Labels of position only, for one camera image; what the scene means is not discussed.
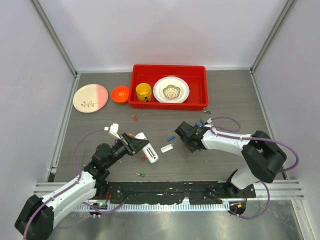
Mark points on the patterned small bowl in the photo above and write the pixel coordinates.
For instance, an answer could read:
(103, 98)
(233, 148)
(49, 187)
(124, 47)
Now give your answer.
(171, 91)

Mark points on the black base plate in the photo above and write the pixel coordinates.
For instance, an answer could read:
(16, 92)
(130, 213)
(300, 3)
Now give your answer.
(171, 192)

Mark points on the green battery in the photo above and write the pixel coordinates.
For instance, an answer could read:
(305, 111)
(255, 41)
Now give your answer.
(140, 174)

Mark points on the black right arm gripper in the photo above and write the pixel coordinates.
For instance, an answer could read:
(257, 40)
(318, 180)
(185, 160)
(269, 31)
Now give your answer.
(186, 143)

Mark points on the aluminium front rail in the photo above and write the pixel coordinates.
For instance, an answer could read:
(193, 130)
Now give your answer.
(185, 206)

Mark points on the white remote control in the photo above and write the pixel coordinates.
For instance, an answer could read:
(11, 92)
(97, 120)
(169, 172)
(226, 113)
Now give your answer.
(148, 150)

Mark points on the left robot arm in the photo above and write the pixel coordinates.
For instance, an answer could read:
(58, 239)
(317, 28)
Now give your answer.
(41, 214)

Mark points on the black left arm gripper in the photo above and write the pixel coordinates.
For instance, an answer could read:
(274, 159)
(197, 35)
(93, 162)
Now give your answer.
(132, 145)

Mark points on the white plate in bin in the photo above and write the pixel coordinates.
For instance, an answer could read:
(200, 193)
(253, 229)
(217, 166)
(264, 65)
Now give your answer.
(164, 82)

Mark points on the red plastic bin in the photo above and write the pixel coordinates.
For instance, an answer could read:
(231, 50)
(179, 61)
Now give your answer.
(195, 76)

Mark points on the pink and white plate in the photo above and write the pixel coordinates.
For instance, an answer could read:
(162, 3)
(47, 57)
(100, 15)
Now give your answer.
(90, 98)

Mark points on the orange plastic bowl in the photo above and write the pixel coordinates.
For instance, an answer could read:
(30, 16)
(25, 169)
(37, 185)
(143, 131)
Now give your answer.
(120, 94)

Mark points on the white battery cover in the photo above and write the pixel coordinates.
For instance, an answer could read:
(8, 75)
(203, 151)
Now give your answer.
(167, 148)

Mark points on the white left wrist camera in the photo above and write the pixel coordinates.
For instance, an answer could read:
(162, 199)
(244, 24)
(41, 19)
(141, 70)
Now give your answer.
(113, 130)

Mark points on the yellow mug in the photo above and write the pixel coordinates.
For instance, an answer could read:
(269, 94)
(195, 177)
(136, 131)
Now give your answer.
(143, 92)

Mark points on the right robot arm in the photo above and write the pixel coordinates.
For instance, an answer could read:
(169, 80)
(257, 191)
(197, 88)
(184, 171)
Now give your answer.
(263, 157)

